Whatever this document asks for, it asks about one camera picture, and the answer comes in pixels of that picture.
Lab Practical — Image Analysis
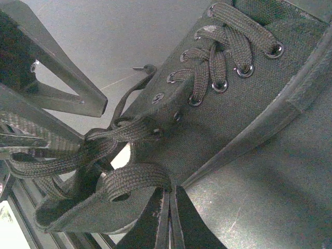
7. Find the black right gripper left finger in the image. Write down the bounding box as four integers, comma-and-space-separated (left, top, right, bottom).
116, 188, 170, 249

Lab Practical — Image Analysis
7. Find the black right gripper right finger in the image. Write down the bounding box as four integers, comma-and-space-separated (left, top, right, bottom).
170, 186, 225, 249

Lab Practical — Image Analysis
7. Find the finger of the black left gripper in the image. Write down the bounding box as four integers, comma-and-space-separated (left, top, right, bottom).
1, 1, 108, 117
1, 84, 84, 160

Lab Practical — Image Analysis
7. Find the black shoelace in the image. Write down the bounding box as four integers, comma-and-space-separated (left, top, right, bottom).
9, 64, 171, 201

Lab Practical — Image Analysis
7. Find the black canvas shoe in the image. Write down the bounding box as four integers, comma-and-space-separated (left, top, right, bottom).
35, 1, 331, 233

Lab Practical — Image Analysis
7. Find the black front mounting rail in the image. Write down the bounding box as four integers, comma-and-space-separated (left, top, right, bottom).
0, 176, 115, 249

